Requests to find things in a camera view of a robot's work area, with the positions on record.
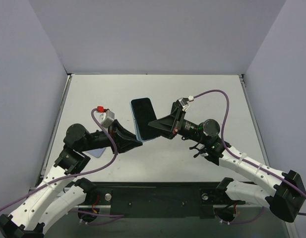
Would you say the phone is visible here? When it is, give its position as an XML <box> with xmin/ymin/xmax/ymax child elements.
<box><xmin>130</xmin><ymin>98</ymin><xmax>160</xmax><ymax>142</ymax></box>

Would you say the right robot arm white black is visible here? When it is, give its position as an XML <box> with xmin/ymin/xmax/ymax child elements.
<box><xmin>148</xmin><ymin>98</ymin><xmax>306</xmax><ymax>223</ymax></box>

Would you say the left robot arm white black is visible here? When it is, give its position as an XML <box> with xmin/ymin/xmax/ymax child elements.
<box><xmin>0</xmin><ymin>120</ymin><xmax>143</xmax><ymax>238</ymax></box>

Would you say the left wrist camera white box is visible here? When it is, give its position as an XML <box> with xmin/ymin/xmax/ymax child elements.
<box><xmin>96</xmin><ymin>106</ymin><xmax>115</xmax><ymax>128</ymax></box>

